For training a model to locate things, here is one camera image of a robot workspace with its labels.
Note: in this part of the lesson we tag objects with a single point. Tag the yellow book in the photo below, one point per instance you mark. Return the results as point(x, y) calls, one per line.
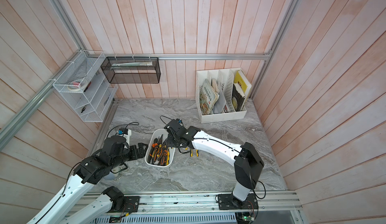
point(241, 79)

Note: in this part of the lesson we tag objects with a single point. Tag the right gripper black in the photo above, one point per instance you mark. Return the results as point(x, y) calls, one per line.
point(170, 141)

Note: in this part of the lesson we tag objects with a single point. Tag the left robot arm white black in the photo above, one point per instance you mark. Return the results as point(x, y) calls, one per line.
point(84, 176)

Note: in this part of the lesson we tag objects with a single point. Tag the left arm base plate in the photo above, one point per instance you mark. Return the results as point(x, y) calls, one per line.
point(126, 204)

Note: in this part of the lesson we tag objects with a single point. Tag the colourful cover book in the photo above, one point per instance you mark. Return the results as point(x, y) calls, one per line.
point(208, 97)

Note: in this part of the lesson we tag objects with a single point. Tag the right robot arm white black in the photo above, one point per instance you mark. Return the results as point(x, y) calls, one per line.
point(245, 159)

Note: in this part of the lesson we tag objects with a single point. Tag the orange black greener pliers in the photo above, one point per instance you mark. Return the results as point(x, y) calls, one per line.
point(154, 150)

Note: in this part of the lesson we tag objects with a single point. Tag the tape roll on shelf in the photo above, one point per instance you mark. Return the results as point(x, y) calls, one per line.
point(77, 85)

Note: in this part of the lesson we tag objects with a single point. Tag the yellow handled pliers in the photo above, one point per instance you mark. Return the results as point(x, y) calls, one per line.
point(194, 152)

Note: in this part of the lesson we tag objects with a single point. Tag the dark cover book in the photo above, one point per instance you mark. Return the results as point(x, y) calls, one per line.
point(238, 97)

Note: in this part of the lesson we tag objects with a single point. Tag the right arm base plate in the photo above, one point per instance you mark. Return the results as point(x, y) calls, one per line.
point(229, 202)

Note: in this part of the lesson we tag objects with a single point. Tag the orange black long-nose pliers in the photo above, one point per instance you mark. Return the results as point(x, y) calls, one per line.
point(164, 156)

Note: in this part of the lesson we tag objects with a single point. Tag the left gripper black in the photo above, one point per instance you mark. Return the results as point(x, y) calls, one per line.
point(135, 155)

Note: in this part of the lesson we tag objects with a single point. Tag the light blue alarm clock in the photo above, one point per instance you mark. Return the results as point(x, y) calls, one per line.
point(116, 173)

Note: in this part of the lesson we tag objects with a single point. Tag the white file organizer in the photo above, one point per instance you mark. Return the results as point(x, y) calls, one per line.
point(222, 81)

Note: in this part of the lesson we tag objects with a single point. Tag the white plastic storage box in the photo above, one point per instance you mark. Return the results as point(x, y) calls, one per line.
point(171, 150)

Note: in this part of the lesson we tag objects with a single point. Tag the black mesh wall basket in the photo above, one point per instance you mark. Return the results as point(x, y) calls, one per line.
point(132, 70)

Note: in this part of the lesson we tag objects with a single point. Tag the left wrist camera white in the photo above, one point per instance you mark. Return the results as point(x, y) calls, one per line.
point(126, 133)

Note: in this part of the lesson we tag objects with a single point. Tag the white wire mesh shelf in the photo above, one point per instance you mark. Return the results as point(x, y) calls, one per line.
point(92, 104)

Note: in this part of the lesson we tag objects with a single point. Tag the aluminium rail frame front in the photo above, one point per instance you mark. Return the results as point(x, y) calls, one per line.
point(207, 202)

